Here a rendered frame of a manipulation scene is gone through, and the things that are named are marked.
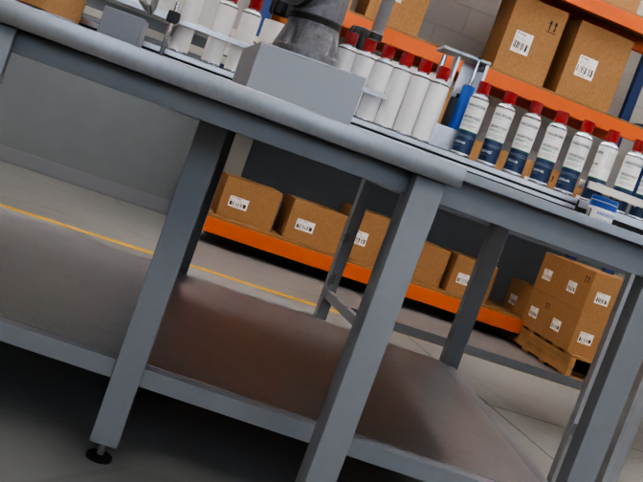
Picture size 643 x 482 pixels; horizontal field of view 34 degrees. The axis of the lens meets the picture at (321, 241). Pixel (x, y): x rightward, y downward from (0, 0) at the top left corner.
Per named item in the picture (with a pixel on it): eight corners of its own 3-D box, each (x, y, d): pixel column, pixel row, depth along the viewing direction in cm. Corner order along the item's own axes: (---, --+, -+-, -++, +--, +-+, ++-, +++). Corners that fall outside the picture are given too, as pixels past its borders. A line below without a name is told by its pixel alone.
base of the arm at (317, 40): (328, 76, 236) (342, 33, 235) (341, 72, 221) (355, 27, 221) (264, 54, 233) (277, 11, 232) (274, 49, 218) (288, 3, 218)
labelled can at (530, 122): (517, 177, 283) (544, 105, 281) (522, 178, 278) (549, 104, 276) (499, 170, 282) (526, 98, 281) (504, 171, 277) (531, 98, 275)
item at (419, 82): (408, 137, 279) (434, 64, 277) (410, 138, 274) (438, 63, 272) (389, 130, 279) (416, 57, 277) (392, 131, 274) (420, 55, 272)
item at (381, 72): (371, 124, 279) (398, 51, 277) (373, 123, 274) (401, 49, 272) (353, 118, 278) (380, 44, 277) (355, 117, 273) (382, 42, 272)
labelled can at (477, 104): (466, 158, 281) (493, 86, 280) (470, 159, 276) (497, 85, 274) (448, 152, 281) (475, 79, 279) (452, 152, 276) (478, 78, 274)
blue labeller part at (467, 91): (452, 145, 284) (474, 88, 283) (454, 146, 281) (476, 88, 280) (441, 142, 284) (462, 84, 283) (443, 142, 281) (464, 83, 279)
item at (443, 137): (450, 153, 294) (482, 66, 292) (458, 155, 281) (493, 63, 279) (403, 136, 293) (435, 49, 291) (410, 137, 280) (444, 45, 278)
